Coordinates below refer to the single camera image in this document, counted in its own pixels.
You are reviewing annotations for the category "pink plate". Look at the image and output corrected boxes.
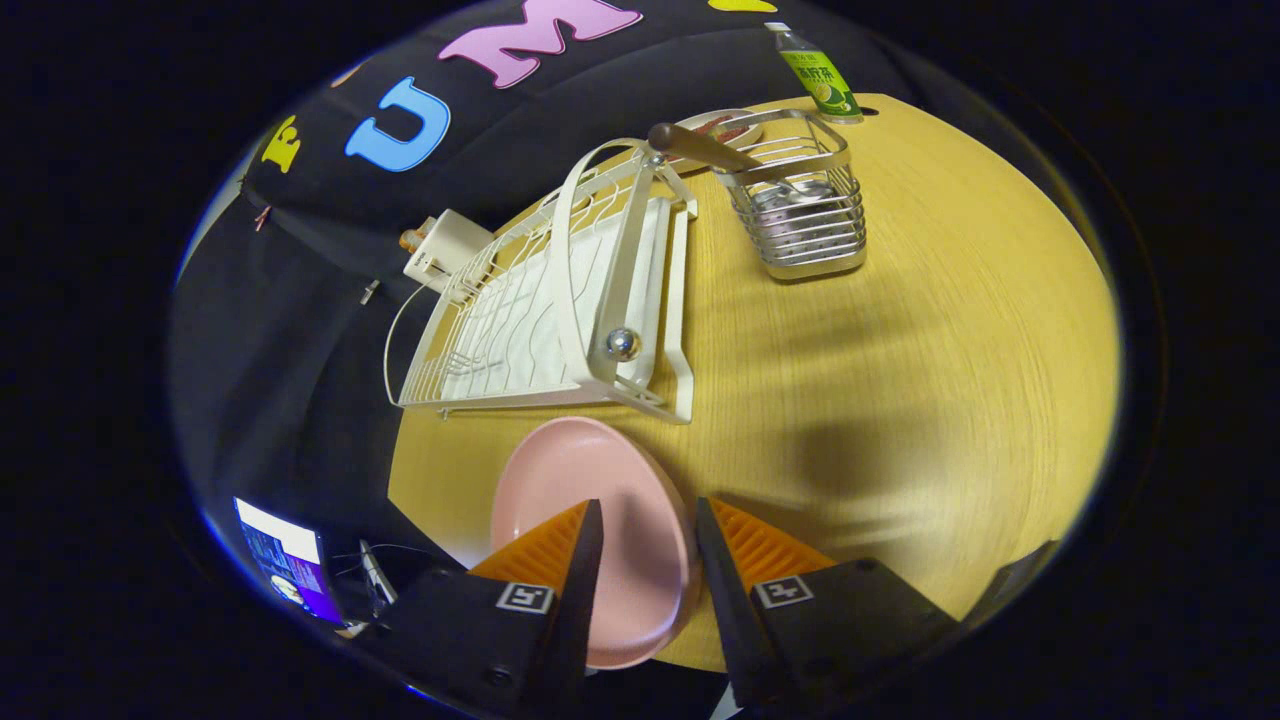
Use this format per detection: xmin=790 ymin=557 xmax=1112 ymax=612
xmin=489 ymin=417 xmax=701 ymax=671

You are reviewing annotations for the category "white toaster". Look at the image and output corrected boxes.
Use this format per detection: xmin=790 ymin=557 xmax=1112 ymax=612
xmin=403 ymin=208 xmax=495 ymax=293

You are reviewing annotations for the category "white plate with sausages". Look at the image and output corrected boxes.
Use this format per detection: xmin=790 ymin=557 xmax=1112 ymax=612
xmin=668 ymin=109 xmax=766 ymax=173

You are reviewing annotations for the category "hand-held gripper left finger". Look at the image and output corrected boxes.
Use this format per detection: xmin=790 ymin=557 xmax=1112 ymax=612
xmin=375 ymin=498 xmax=606 ymax=716

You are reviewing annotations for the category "metal wire basket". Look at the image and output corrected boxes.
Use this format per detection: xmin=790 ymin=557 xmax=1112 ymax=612
xmin=712 ymin=108 xmax=868 ymax=281

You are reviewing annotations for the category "white wire dish rack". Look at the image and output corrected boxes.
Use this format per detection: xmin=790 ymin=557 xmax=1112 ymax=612
xmin=385 ymin=137 xmax=698 ymax=425

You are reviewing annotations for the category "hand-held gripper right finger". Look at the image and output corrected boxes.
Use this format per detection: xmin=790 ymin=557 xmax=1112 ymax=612
xmin=695 ymin=497 xmax=961 ymax=711

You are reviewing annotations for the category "black backdrop cloth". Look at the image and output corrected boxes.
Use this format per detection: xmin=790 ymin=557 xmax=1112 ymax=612
xmin=170 ymin=0 xmax=901 ymax=561

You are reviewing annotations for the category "green label drink bottle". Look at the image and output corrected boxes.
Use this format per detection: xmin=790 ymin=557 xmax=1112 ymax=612
xmin=765 ymin=22 xmax=864 ymax=125

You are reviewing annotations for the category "wooden handled spoon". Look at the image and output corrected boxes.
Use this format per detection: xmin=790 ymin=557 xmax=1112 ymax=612
xmin=648 ymin=122 xmax=836 ymax=201

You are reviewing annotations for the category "white side stand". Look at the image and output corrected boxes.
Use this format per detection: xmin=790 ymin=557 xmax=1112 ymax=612
xmin=360 ymin=540 xmax=396 ymax=616

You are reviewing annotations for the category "computer monitor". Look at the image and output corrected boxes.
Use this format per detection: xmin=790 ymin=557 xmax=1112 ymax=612
xmin=234 ymin=497 xmax=346 ymax=626

